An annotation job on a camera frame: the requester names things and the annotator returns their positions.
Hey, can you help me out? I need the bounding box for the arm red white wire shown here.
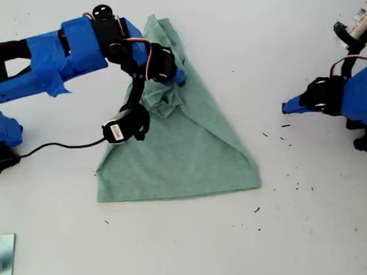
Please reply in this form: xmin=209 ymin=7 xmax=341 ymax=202
xmin=119 ymin=35 xmax=156 ymax=83

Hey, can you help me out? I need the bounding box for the green t-shirt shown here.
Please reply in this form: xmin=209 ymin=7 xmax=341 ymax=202
xmin=85 ymin=9 xmax=263 ymax=205

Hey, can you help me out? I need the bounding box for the gripper's black camera box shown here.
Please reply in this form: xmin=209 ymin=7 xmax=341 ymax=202
xmin=100 ymin=104 xmax=153 ymax=146

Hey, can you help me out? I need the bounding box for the gripper's black camera stalk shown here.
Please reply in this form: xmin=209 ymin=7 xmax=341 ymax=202
xmin=333 ymin=19 xmax=367 ymax=80
xmin=119 ymin=60 xmax=147 ymax=113

